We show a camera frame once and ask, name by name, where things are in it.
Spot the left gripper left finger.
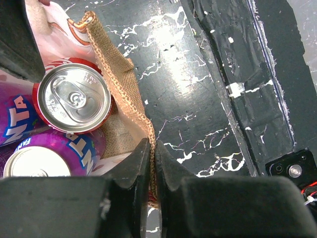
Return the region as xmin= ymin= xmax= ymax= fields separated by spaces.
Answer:
xmin=0 ymin=139 xmax=150 ymax=238

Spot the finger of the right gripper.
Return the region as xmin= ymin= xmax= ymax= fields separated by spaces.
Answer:
xmin=0 ymin=0 xmax=45 ymax=82

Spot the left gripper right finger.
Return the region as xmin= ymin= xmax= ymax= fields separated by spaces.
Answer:
xmin=155 ymin=141 xmax=317 ymax=238

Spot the brown canvas tote bag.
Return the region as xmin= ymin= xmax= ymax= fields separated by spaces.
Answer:
xmin=0 ymin=0 xmax=159 ymax=206

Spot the purple soda can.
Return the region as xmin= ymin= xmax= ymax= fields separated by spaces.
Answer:
xmin=1 ymin=129 xmax=106 ymax=178
xmin=0 ymin=81 xmax=49 ymax=146

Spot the red soda can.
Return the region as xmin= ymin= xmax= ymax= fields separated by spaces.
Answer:
xmin=32 ymin=57 xmax=114 ymax=134

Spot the purple soda can front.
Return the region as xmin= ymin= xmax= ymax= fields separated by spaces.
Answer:
xmin=1 ymin=129 xmax=106 ymax=178

